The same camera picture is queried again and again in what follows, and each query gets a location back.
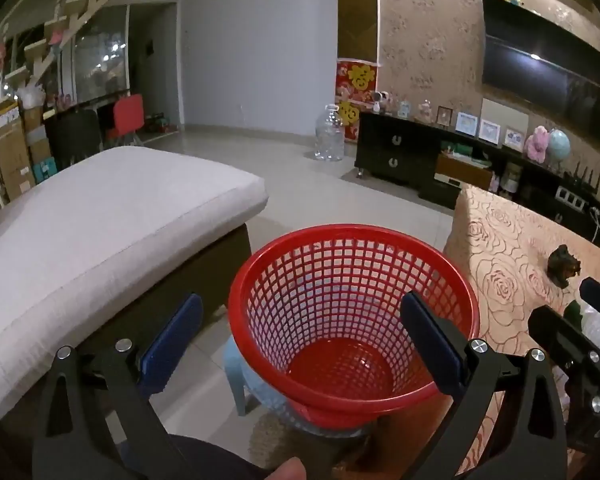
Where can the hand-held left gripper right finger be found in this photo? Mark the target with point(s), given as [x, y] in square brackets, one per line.
[430, 345]

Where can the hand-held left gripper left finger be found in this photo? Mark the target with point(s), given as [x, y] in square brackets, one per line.
[172, 345]

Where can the red mesh plastic basket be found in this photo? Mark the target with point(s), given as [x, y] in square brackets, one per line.
[330, 360]

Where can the person's left hand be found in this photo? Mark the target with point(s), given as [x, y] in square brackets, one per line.
[287, 471]

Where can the dark animal figurine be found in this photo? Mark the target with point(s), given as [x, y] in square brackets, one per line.
[562, 262]

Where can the light blue plastic stool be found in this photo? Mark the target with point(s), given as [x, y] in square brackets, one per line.
[237, 385]

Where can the rose-patterned tablecloth table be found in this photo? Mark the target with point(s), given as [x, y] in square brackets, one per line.
[505, 260]

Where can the white power strip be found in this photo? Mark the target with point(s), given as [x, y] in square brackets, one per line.
[571, 197]

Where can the black router with antennas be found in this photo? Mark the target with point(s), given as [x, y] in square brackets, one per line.
[582, 187]

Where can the daybed with white cushion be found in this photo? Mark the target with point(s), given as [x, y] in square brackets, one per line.
[105, 235]

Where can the pale blue globe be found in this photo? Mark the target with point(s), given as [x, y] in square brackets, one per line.
[560, 145]

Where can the pink plush flower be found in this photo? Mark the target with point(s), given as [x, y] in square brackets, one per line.
[537, 144]

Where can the green box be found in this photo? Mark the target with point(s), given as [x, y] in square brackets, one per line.
[462, 151]

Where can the long black television cabinet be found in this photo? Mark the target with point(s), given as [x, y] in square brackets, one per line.
[385, 145]

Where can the teal storage crate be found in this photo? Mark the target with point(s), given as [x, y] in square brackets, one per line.
[44, 170]

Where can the black chair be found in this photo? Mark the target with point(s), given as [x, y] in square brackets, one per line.
[72, 135]

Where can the large clear water bottle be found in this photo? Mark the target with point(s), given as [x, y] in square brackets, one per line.
[328, 135]

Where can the red chair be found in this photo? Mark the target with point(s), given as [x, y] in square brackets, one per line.
[129, 112]

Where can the stack of cardboard boxes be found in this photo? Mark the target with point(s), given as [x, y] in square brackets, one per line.
[12, 155]

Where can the red and yellow poster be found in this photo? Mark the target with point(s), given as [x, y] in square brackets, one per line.
[357, 80]

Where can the white plastic bag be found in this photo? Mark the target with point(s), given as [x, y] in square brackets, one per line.
[30, 96]

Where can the wooden staircase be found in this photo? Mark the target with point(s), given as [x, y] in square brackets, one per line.
[80, 5]

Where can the white picture frame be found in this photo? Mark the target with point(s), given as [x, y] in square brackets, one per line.
[490, 131]
[467, 124]
[514, 139]

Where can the dark picture frame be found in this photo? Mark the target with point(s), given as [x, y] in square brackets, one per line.
[444, 116]

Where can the wall-mounted black television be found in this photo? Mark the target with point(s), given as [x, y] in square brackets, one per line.
[545, 70]

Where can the small white camera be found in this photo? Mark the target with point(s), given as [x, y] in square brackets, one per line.
[380, 102]

